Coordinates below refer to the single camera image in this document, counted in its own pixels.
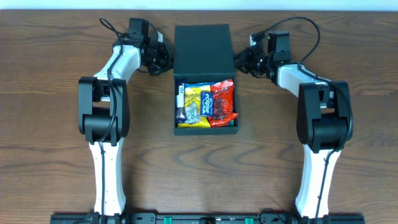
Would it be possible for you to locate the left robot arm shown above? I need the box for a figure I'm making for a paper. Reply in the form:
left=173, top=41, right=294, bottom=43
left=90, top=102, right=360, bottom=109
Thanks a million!
left=78, top=17, right=174, bottom=223

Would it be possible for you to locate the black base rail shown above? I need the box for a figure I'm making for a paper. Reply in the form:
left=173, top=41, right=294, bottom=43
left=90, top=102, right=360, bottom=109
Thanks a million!
left=50, top=213, right=365, bottom=224

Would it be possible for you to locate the red candy bag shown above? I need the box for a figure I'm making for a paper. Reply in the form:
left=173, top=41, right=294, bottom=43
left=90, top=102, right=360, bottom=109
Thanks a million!
left=208, top=79, right=238, bottom=128

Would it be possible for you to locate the blue Oreo cookie pack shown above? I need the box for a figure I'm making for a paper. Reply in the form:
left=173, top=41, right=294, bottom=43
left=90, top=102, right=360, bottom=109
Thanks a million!
left=185, top=82, right=216, bottom=88

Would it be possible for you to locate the blue Eclipse mint pack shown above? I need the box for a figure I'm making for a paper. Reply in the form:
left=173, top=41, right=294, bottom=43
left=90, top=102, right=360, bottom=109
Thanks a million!
left=200, top=91, right=213, bottom=117

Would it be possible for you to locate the dark purple snack bar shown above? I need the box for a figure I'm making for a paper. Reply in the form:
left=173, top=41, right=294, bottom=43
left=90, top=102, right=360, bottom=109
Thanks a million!
left=176, top=82, right=186, bottom=124

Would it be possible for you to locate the yellow candy bag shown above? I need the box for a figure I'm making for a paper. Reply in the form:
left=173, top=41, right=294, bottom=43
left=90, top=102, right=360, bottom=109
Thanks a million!
left=177, top=85, right=211, bottom=128

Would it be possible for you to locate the dark green lidded box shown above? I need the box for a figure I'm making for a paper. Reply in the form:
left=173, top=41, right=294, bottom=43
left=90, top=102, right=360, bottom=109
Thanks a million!
left=172, top=24, right=239, bottom=136

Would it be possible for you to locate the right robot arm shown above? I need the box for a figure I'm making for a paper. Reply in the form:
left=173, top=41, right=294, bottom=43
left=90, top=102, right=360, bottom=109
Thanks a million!
left=234, top=30, right=353, bottom=222

